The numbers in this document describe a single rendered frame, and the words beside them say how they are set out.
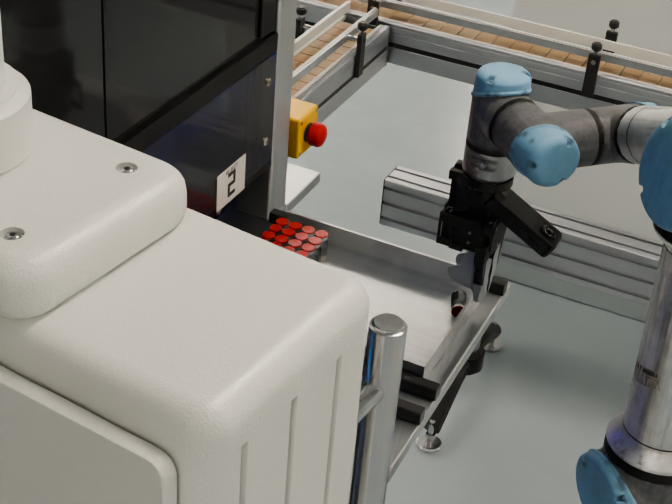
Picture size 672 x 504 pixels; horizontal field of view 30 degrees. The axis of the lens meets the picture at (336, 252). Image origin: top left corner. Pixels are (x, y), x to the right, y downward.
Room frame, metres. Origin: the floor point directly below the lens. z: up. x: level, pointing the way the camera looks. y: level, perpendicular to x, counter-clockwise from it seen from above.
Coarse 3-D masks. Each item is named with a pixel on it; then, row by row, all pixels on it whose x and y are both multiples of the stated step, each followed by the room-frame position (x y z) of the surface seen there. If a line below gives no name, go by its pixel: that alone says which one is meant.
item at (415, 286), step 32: (320, 224) 1.68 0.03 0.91; (352, 256) 1.64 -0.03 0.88; (384, 256) 1.63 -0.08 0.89; (416, 256) 1.61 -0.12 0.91; (384, 288) 1.56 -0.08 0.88; (416, 288) 1.57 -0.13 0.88; (448, 288) 1.57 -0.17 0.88; (416, 320) 1.48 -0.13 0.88; (448, 320) 1.49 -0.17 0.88; (416, 352) 1.41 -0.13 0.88
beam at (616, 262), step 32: (384, 192) 2.48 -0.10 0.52; (416, 192) 2.45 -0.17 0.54; (448, 192) 2.45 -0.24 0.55; (384, 224) 2.48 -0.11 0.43; (416, 224) 2.45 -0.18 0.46; (576, 224) 2.36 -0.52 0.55; (512, 256) 2.37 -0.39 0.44; (576, 256) 2.30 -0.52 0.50; (608, 256) 2.28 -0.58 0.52; (640, 256) 2.25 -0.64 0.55; (608, 288) 2.27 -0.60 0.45; (640, 288) 2.25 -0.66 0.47
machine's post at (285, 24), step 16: (288, 0) 1.75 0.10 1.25; (288, 16) 1.75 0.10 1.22; (288, 32) 1.75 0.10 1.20; (288, 48) 1.75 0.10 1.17; (288, 64) 1.76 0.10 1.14; (288, 80) 1.76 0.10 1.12; (288, 96) 1.76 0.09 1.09; (288, 112) 1.77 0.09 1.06; (288, 128) 1.77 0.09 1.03; (272, 144) 1.72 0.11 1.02; (272, 160) 1.72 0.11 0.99; (272, 176) 1.73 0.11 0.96; (256, 192) 1.73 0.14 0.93; (272, 192) 1.73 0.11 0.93; (240, 208) 1.74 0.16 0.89; (256, 208) 1.73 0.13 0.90; (272, 208) 1.73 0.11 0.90
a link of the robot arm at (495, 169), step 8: (464, 152) 1.52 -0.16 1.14; (472, 152) 1.50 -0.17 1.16; (464, 160) 1.51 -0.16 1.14; (472, 160) 1.50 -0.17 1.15; (480, 160) 1.49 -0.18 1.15; (488, 160) 1.49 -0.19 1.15; (496, 160) 1.49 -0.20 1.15; (504, 160) 1.49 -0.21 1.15; (464, 168) 1.51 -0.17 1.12; (472, 168) 1.50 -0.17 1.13; (480, 168) 1.48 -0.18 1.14; (488, 168) 1.49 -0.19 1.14; (496, 168) 1.49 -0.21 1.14; (504, 168) 1.49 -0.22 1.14; (512, 168) 1.50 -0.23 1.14; (472, 176) 1.50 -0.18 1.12; (480, 176) 1.49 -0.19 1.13; (488, 176) 1.49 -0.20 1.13; (496, 176) 1.49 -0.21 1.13; (504, 176) 1.49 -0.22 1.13; (512, 176) 1.50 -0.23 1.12
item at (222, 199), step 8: (240, 160) 1.62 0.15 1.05; (232, 168) 1.60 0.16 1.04; (240, 168) 1.62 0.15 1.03; (224, 176) 1.58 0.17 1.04; (232, 176) 1.60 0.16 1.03; (240, 176) 1.62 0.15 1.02; (224, 184) 1.58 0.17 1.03; (232, 184) 1.60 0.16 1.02; (240, 184) 1.62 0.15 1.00; (224, 192) 1.58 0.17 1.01; (216, 200) 1.56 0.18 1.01; (224, 200) 1.58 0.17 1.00; (216, 208) 1.56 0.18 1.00
